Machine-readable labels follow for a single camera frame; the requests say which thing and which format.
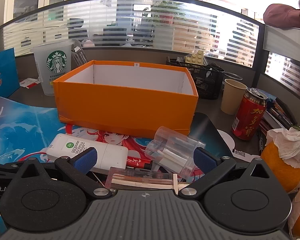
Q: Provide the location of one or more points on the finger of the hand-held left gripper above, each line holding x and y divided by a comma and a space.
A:
5, 168

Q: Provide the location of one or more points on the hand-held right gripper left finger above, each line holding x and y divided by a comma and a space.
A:
86, 160

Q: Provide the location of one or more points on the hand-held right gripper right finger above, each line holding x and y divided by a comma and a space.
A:
205, 160

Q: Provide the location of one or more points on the white bottle green round label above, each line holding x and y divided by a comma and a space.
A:
110, 155

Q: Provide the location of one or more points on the clear plastic container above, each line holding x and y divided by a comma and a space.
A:
170, 152

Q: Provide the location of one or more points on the red lighter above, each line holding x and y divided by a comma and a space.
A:
137, 162

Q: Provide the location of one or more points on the clear metallic perfume bottle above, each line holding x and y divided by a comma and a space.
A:
140, 178

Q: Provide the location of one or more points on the orange cardboard box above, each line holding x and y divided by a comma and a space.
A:
125, 105

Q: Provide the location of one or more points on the printed anime mouse mat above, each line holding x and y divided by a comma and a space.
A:
20, 130

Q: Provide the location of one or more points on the red drink can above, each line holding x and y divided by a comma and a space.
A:
247, 117

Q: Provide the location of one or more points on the beige paper cup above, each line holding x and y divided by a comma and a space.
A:
231, 100

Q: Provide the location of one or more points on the black mesh basket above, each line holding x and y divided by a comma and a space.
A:
207, 85

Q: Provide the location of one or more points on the stack of notebooks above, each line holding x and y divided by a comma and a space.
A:
277, 115

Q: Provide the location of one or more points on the red white card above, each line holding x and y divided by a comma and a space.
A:
28, 83

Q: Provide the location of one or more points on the crumpled white tissue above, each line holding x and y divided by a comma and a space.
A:
292, 145

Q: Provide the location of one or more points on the blue snack packet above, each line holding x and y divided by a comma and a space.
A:
271, 100

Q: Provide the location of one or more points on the frosted plastic cup green logo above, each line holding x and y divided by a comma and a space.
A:
43, 80

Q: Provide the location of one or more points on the beige building brick plate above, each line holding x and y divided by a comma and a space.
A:
195, 58

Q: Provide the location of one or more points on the blue paper bag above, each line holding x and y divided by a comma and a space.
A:
2, 65

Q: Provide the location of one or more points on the black office chair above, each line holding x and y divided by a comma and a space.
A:
77, 32

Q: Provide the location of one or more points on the grey panel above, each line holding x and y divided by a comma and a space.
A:
282, 42

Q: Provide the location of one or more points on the potted plant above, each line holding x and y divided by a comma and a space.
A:
167, 12

